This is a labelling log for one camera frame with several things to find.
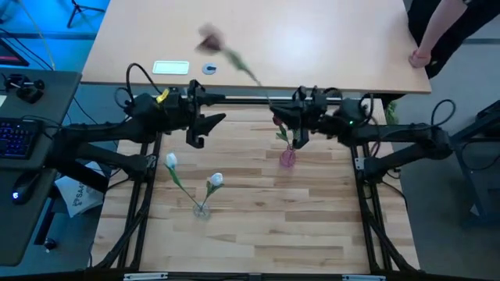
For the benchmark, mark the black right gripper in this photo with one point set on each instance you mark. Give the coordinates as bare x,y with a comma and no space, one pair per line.
312,111

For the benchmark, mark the silver metal bracket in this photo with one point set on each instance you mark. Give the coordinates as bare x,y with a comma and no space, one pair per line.
145,276
363,278

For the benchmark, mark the dark red artificial tulip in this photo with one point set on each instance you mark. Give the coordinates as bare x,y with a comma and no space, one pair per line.
282,136
211,42

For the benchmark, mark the light wooden desk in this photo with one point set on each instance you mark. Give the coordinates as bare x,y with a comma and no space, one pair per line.
312,39

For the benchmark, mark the black tripod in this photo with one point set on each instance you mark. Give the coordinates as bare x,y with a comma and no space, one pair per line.
76,5

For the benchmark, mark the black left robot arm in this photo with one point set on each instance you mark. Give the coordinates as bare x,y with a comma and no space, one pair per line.
109,132

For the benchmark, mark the black metal stand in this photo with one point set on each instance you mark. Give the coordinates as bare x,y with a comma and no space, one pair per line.
484,125

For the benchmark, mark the black clamp mount device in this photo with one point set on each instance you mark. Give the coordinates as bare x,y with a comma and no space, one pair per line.
29,93

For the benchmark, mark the dark grey desk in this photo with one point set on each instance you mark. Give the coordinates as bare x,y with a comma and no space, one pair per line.
47,101

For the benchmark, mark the small black caster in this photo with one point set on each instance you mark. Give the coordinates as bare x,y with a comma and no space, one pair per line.
50,244

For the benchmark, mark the clear glass vase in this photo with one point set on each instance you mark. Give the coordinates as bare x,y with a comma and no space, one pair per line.
202,212

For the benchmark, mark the white rectangular cover plate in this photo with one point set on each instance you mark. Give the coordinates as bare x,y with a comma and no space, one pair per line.
170,67

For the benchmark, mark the black desk leg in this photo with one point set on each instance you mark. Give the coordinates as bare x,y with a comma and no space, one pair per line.
45,222

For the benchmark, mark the black backlit keyboard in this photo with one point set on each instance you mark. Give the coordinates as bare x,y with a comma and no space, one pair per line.
17,136

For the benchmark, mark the white printed bag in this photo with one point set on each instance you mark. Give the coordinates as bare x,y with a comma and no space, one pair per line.
82,199

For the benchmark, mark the person's forearm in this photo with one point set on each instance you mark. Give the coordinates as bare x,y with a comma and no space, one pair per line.
441,27

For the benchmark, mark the pink glass vase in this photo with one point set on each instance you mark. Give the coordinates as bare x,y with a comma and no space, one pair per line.
288,159

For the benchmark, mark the black aluminium profile frame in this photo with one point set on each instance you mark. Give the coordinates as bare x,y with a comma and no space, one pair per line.
254,100

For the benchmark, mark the black computer mouse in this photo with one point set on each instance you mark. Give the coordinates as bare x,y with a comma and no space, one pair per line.
25,187

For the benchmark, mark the person's hand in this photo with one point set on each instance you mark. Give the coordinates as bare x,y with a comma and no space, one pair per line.
419,59

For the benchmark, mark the green artificial foliage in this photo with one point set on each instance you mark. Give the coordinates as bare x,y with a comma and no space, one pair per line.
391,113

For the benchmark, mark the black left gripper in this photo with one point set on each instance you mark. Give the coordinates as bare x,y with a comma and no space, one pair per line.
193,117

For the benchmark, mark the dark flat screen device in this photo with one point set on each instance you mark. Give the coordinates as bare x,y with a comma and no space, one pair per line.
9,56

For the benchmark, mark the white artificial tulip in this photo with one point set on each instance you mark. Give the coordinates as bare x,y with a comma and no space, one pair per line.
171,160
216,179

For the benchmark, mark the yellow tape tag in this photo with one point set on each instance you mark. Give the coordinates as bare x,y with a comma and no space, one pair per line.
163,95

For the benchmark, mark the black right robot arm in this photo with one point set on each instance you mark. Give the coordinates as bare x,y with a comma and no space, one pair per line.
402,134

